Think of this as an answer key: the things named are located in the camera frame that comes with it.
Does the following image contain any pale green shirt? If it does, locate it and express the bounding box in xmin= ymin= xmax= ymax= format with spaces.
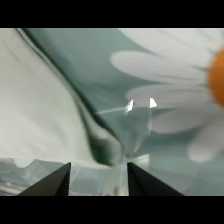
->
xmin=0 ymin=28 xmax=124 ymax=169

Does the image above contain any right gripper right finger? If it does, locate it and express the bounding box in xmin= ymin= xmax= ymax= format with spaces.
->
xmin=126 ymin=161 xmax=184 ymax=197

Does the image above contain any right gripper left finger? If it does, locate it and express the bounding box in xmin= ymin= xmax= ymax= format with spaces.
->
xmin=17 ymin=162 xmax=72 ymax=197

